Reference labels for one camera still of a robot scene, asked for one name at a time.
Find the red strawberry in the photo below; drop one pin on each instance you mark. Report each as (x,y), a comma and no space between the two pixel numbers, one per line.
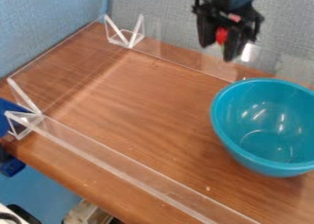
(223,34)

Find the grey box under table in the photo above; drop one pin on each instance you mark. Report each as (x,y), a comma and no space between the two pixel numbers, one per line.
(88,213)

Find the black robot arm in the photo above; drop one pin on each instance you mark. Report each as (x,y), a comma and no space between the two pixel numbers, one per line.
(228,22)

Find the blue plastic bowl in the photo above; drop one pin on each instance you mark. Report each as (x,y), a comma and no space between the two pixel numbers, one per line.
(263,117)

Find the clear acrylic barrier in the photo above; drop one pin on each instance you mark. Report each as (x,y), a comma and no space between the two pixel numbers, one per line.
(120,131)

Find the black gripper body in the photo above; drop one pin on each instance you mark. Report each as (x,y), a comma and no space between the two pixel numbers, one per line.
(232,13)

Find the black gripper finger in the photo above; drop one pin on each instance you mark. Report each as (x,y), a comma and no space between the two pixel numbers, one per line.
(206,31)
(235,44)

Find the white black object under table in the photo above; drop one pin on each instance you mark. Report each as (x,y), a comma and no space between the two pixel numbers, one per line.
(13,214)

